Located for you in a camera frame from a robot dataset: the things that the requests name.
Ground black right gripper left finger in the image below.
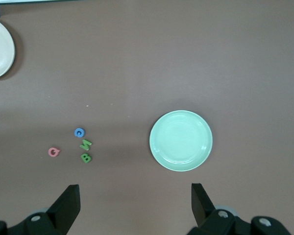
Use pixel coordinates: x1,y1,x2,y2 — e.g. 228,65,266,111
0,184,80,235

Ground green foam letter M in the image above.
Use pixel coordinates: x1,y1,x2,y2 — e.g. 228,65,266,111
79,139,93,151

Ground cream plate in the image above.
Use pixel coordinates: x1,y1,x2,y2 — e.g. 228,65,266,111
0,17,16,80

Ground pink foam letter Q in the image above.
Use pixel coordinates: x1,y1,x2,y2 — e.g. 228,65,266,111
48,147,61,158

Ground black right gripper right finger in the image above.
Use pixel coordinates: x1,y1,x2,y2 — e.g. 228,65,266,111
187,183,292,235

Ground mint green plate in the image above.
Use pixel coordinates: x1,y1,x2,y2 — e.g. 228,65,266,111
149,110,214,172

